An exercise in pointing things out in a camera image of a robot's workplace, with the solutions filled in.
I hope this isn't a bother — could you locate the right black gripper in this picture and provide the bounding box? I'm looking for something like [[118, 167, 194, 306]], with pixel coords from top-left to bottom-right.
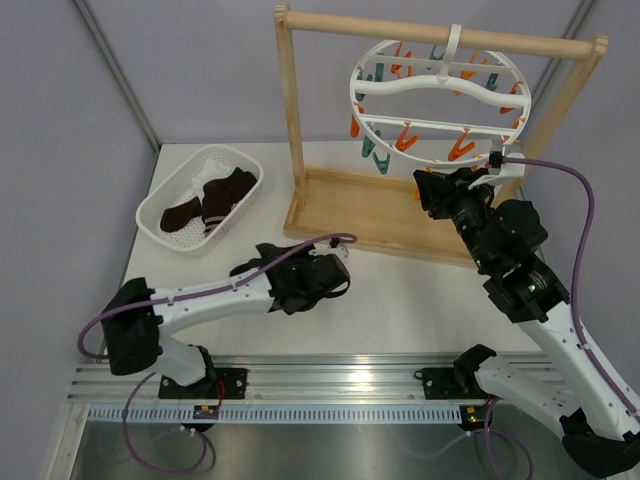
[[415, 168, 497, 273]]

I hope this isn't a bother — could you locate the white round clip hanger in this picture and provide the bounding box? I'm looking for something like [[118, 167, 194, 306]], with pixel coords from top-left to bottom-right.
[[349, 24, 532, 174]]

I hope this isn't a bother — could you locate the black sock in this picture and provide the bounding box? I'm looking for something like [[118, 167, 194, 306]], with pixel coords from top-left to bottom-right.
[[229, 243, 287, 277]]

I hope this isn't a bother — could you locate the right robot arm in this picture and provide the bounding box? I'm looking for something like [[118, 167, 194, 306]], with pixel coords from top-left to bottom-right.
[[413, 168, 639, 479]]

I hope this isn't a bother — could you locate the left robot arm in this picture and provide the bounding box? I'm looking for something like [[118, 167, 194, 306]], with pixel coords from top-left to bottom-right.
[[101, 251, 351, 398]]

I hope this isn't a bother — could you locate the brown sock with stripes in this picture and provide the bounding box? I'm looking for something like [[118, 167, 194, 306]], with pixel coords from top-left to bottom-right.
[[201, 168, 257, 236]]

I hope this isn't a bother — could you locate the white perforated plastic basket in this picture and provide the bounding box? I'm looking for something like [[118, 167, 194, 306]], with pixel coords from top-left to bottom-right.
[[136, 144, 264, 257]]

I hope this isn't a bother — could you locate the white sock in basket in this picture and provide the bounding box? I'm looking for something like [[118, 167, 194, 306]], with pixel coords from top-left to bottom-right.
[[191, 158, 234, 197]]

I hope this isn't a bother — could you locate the dark brown small sock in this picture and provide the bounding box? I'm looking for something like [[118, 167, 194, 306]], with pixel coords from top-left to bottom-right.
[[160, 197, 202, 233]]

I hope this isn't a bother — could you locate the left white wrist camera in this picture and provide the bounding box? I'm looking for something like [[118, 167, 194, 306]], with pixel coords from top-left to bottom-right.
[[327, 238, 349, 261]]

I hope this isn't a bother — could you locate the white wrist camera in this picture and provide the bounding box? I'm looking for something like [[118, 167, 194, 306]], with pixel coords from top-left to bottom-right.
[[468, 144, 525, 190], [327, 238, 349, 261]]

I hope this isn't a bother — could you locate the wooden hanger rack frame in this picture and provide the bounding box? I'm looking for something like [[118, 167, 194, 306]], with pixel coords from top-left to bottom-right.
[[274, 4, 609, 266]]

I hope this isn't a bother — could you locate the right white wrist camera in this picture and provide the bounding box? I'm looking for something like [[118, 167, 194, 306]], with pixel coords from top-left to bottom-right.
[[468, 144, 525, 190]]

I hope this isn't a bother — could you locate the aluminium mounting rail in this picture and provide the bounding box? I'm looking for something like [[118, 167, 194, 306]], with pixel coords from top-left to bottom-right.
[[66, 352, 576, 405]]

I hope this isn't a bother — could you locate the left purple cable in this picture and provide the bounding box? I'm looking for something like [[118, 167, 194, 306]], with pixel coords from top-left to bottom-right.
[[76, 232, 359, 474]]

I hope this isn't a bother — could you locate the white slotted cable duct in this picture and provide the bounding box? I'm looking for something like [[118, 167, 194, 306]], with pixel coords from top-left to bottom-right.
[[88, 403, 462, 425]]

